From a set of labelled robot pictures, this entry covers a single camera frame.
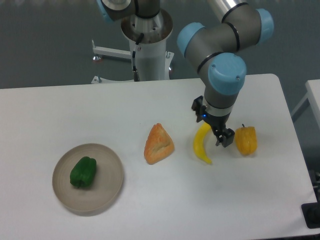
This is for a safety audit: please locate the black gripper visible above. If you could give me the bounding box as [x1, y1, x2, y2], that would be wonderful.
[191, 95, 235, 148]

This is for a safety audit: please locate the green bell pepper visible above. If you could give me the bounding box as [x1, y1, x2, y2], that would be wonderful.
[69, 156, 97, 189]

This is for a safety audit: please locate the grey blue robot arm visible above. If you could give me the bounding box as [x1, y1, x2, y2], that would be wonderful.
[97, 0, 274, 147]

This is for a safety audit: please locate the yellow orange bell pepper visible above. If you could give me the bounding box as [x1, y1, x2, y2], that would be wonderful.
[234, 124, 258, 156]

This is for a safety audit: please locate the beige round plate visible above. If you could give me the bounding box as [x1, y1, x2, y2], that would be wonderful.
[52, 143, 124, 216]

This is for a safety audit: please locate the yellow banana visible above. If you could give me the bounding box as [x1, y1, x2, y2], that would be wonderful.
[193, 122, 212, 165]

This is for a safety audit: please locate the orange triangular bread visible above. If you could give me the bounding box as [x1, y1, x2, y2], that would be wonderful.
[144, 123, 175, 165]

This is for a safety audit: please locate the white side table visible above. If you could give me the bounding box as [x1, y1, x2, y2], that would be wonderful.
[290, 79, 320, 126]

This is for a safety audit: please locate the black clamp at table edge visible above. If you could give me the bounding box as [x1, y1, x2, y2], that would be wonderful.
[300, 169, 320, 230]

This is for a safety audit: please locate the black cable on pedestal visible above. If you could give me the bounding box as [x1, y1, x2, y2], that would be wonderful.
[131, 32, 145, 82]

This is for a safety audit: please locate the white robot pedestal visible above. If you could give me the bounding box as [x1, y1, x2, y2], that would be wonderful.
[90, 8, 175, 85]

